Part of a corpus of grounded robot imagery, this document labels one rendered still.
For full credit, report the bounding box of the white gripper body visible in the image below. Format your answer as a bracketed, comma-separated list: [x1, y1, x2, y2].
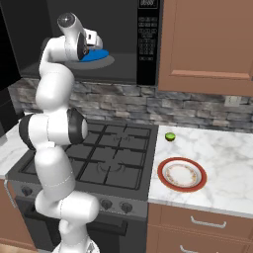
[91, 33, 105, 50]

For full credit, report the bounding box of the blue plate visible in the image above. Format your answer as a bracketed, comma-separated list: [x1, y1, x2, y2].
[78, 48, 110, 63]

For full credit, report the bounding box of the grey microwave turntable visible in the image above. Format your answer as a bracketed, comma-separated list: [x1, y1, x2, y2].
[64, 53, 116, 71]

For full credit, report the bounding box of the black microwave oven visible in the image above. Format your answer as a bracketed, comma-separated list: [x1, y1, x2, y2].
[18, 0, 165, 87]

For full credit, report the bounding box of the black microwave door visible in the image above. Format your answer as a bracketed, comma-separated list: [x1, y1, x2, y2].
[0, 5, 23, 92]

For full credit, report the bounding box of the black counter appliance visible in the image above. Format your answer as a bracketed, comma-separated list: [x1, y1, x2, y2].
[0, 87, 21, 146]

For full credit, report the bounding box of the red rimmed white plate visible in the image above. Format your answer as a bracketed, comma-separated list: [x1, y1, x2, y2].
[156, 156, 209, 194]

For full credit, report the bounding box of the black gas hob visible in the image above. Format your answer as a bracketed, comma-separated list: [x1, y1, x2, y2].
[6, 120, 159, 202]

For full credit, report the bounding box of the green lime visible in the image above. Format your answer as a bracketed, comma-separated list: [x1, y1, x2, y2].
[164, 131, 177, 142]

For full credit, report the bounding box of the black oven knob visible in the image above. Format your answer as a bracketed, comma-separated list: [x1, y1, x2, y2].
[21, 185, 34, 198]
[120, 201, 133, 214]
[100, 198, 114, 211]

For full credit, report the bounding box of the brown drawer front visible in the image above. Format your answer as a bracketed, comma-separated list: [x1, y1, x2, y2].
[147, 203, 253, 242]
[146, 225, 253, 253]

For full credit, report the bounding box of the brown base cupboard door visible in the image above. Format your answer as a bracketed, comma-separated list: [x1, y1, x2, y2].
[0, 179, 38, 252]

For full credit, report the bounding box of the brown wall cupboard door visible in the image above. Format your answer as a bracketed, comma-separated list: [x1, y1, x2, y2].
[157, 0, 253, 98]

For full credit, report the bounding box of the white wall socket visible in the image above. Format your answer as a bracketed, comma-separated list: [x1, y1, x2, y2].
[224, 95, 242, 108]

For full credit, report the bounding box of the silver cupboard handle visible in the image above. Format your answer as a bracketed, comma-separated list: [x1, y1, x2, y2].
[3, 179, 18, 210]

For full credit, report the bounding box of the black oven door handle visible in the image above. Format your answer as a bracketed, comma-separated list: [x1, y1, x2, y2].
[23, 207, 128, 237]

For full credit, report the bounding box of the silver drawer handle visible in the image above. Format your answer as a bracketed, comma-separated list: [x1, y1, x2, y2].
[190, 214, 228, 229]
[179, 244, 203, 253]

